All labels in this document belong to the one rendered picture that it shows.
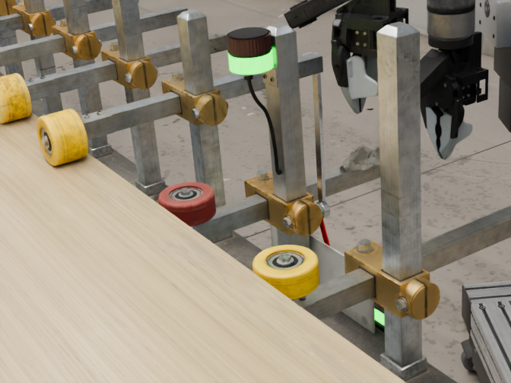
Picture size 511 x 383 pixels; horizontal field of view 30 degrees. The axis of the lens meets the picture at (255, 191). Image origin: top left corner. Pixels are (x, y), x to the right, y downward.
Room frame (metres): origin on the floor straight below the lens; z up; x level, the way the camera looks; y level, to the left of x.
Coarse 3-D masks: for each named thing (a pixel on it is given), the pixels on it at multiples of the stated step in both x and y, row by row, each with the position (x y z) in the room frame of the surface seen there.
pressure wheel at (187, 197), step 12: (168, 192) 1.23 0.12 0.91; (180, 192) 1.22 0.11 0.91; (192, 192) 1.23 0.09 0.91; (204, 192) 1.22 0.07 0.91; (168, 204) 1.19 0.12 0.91; (180, 204) 1.19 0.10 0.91; (192, 204) 1.19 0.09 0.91; (204, 204) 1.19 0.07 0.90; (180, 216) 1.18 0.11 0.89; (192, 216) 1.18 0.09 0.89; (204, 216) 1.19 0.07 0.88
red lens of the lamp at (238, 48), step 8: (232, 40) 1.22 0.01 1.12; (240, 40) 1.21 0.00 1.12; (248, 40) 1.21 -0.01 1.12; (256, 40) 1.21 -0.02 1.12; (264, 40) 1.22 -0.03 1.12; (232, 48) 1.22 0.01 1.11; (240, 48) 1.21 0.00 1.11; (248, 48) 1.21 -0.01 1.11; (256, 48) 1.21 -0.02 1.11; (264, 48) 1.22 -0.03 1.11
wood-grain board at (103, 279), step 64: (0, 128) 1.57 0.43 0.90; (0, 192) 1.30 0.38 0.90; (64, 192) 1.28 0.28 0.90; (128, 192) 1.26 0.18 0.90; (0, 256) 1.09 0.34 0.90; (64, 256) 1.08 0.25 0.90; (128, 256) 1.06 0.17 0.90; (192, 256) 1.05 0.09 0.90; (0, 320) 0.94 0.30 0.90; (64, 320) 0.92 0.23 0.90; (128, 320) 0.91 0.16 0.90; (192, 320) 0.90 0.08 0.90; (256, 320) 0.89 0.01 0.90
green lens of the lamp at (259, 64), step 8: (232, 56) 1.23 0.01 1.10; (264, 56) 1.22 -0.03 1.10; (272, 56) 1.23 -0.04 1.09; (232, 64) 1.22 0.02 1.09; (240, 64) 1.21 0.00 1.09; (248, 64) 1.21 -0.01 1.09; (256, 64) 1.21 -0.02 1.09; (264, 64) 1.22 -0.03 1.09; (272, 64) 1.23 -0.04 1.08; (240, 72) 1.21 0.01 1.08; (248, 72) 1.21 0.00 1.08; (256, 72) 1.21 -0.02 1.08
